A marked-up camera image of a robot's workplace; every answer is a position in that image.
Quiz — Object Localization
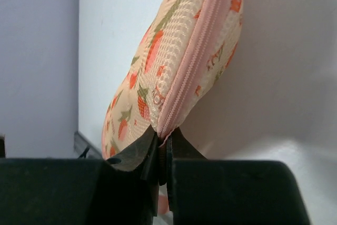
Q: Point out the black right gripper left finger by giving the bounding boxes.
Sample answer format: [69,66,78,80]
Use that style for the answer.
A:
[1,128,158,224]

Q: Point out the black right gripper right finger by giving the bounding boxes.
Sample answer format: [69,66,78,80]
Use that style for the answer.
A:
[166,129,310,224]

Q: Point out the pink floral mesh laundry bag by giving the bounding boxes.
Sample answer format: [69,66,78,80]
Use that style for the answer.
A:
[101,0,245,215]

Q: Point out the aluminium rail frame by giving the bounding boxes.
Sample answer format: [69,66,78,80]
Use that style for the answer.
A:
[74,131,102,159]

